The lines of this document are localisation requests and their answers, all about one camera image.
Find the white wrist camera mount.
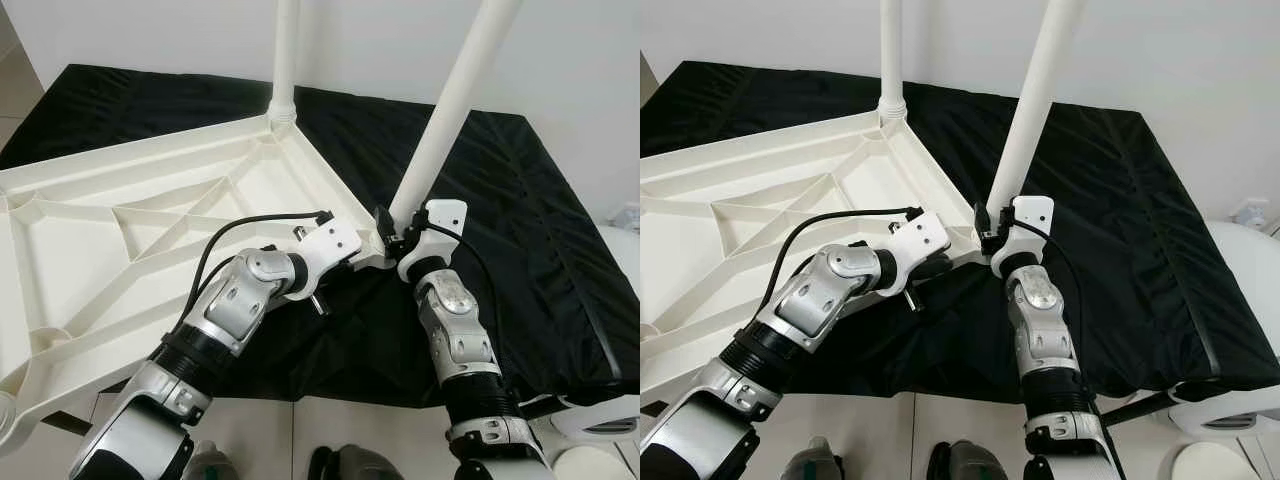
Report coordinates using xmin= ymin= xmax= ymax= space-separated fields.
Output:
xmin=398 ymin=198 xmax=469 ymax=283
xmin=290 ymin=218 xmax=363 ymax=301
xmin=885 ymin=210 xmax=951 ymax=296
xmin=990 ymin=195 xmax=1055 ymax=279

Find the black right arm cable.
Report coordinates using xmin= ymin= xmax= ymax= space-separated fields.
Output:
xmin=420 ymin=225 xmax=503 ymax=351
xmin=1010 ymin=222 xmax=1091 ymax=401

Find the grey right robot foot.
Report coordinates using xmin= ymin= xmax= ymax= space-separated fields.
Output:
xmin=308 ymin=445 xmax=403 ymax=480
xmin=928 ymin=442 xmax=1009 ymax=480

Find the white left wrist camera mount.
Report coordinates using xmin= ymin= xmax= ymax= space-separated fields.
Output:
xmin=290 ymin=218 xmax=363 ymax=301
xmin=885 ymin=210 xmax=951 ymax=296

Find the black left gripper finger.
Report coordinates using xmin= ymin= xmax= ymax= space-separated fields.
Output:
xmin=905 ymin=255 xmax=953 ymax=287

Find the white plastic children table top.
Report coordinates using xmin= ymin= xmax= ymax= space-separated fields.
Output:
xmin=0 ymin=112 xmax=393 ymax=456
xmin=640 ymin=108 xmax=986 ymax=396

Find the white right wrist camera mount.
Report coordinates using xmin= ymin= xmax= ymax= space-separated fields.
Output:
xmin=398 ymin=198 xmax=469 ymax=283
xmin=990 ymin=195 xmax=1055 ymax=279

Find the grey robot foot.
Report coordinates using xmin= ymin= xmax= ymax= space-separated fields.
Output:
xmin=182 ymin=440 xmax=241 ymax=480
xmin=308 ymin=445 xmax=403 ymax=480
xmin=780 ymin=435 xmax=846 ymax=480
xmin=928 ymin=442 xmax=1009 ymax=480

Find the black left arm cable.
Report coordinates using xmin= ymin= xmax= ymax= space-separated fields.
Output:
xmin=185 ymin=210 xmax=334 ymax=331
xmin=770 ymin=206 xmax=923 ymax=321

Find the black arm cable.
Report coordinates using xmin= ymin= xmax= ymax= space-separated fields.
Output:
xmin=185 ymin=210 xmax=334 ymax=331
xmin=420 ymin=225 xmax=503 ymax=351
xmin=1010 ymin=222 xmax=1091 ymax=401
xmin=770 ymin=206 xmax=923 ymax=321

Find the black table cloth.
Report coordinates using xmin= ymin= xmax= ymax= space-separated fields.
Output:
xmin=640 ymin=60 xmax=1280 ymax=396
xmin=0 ymin=65 xmax=641 ymax=406

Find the grey left robot foot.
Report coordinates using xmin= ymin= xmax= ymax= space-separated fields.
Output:
xmin=182 ymin=440 xmax=241 ymax=480
xmin=780 ymin=435 xmax=846 ymax=480

